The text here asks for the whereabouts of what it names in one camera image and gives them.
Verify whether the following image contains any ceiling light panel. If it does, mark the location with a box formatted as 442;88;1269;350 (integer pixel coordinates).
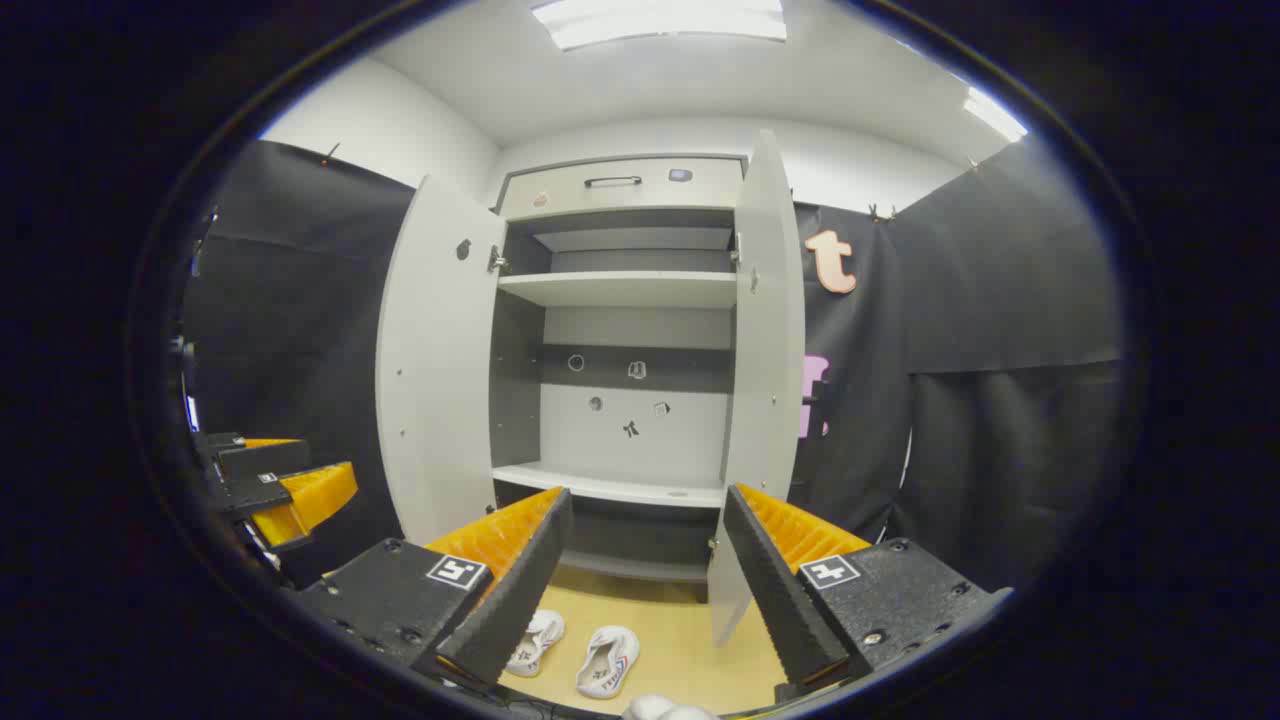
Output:
530;0;789;51
963;87;1029;143

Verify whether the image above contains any black backdrop cloth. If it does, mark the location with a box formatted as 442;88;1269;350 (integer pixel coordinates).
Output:
180;135;1126;591

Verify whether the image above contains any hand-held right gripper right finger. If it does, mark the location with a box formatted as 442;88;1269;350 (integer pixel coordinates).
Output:
722;483;1013;703

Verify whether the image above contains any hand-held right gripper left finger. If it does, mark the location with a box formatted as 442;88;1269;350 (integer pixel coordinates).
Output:
285;487;574;691

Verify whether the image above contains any grey shoe cabinet door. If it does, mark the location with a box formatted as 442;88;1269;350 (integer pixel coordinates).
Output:
375;175;508;546
707;128;807;648

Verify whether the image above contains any grey shoe cabinet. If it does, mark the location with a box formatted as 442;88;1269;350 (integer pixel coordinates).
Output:
487;153;749;606

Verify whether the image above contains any beige cabinet drawer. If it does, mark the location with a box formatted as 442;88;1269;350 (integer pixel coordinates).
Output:
497;157;746;221

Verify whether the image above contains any white canvas shoe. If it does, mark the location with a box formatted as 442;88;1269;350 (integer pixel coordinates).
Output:
576;625;641;700
505;610;567;678

